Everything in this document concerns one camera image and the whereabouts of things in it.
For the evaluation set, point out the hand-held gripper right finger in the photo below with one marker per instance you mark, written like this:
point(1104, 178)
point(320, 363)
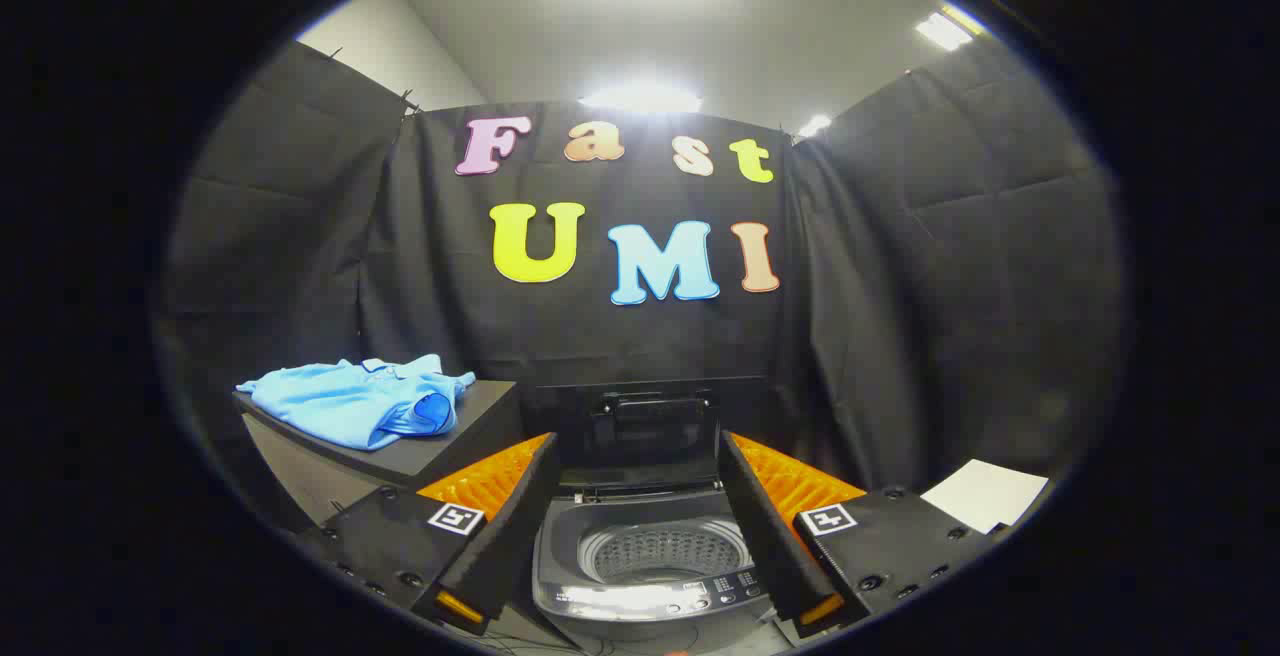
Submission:
point(765, 526)

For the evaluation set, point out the black backdrop cloth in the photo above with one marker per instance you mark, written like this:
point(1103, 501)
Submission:
point(900, 286)

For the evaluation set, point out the white paper sheet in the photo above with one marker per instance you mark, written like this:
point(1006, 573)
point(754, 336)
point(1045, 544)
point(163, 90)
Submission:
point(985, 494)

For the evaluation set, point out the light blue polo shirt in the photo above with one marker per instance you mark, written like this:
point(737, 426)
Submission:
point(350, 401)

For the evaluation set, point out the grey washing machine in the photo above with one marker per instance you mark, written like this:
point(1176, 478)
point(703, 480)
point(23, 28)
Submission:
point(640, 551)

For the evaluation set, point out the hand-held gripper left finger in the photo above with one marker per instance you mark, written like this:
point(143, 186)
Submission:
point(515, 521)

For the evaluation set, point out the dark grey side cabinet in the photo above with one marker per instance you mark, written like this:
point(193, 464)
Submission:
point(480, 416)

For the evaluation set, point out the ceiling light panel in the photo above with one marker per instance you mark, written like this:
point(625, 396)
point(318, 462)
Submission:
point(944, 31)
point(640, 97)
point(814, 125)

